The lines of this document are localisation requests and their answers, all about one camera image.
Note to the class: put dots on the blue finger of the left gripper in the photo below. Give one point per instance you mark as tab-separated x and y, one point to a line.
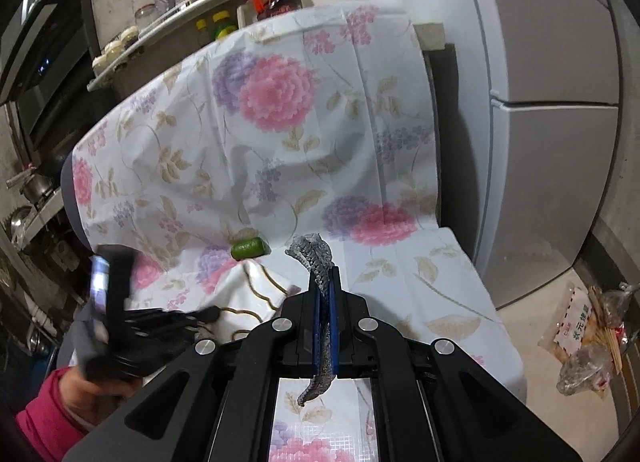
206	315

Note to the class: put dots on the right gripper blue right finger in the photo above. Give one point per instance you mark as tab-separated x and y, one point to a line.
334	332

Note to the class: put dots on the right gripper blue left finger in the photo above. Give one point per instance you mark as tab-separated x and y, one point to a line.
316	323

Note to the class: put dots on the grey wrapper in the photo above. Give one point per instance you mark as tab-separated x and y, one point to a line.
316	256

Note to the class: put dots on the gold striped white wrapper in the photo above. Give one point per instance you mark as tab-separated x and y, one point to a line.
247	295

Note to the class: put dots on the green plastic bottle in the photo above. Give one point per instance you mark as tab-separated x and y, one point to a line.
249	249

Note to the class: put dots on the left hand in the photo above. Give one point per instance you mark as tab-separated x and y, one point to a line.
94	401

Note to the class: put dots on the pink left sleeve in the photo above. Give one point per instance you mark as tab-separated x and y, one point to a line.
48	424

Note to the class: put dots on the floral tablecloth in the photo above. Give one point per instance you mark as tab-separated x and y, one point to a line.
319	121

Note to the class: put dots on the metal pot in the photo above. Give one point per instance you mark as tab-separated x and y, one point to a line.
34	186

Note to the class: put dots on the snack bag on floor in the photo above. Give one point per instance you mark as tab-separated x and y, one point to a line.
588	334

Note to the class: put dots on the black range hood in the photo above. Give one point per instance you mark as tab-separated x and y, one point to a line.
45	78

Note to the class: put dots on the grey refrigerator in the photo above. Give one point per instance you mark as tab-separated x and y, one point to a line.
528	93

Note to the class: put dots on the white wall shelf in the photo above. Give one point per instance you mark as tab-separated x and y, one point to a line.
183	13

